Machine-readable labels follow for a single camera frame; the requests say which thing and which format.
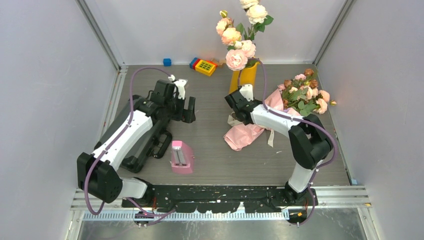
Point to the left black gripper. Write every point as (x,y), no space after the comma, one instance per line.
(188,114)

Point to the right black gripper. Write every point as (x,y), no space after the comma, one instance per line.
(249,101)

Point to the beige ribbon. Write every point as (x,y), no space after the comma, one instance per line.
(241,135)

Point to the pink flower bouquet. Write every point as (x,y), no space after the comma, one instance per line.
(300,96)

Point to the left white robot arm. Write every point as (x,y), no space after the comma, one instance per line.
(97,172)

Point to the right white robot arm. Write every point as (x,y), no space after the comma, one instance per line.
(310,142)

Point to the yellow vase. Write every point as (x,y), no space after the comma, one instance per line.
(246,76)

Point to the peach roses in vase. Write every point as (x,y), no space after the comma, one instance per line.
(239,39)

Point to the black hard case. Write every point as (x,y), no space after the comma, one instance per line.
(142,139)

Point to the pink toy toaster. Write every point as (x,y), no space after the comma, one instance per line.
(182,158)

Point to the yellow toy block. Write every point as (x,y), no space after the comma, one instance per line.
(205,67)

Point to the blue cube block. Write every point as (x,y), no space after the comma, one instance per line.
(167,62)

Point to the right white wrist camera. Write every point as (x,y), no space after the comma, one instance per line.
(246,91)

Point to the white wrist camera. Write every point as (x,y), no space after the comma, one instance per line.
(246,91)
(180,86)

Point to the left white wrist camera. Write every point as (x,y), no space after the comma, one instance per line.
(180,86)

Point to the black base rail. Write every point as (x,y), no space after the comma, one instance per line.
(217,199)

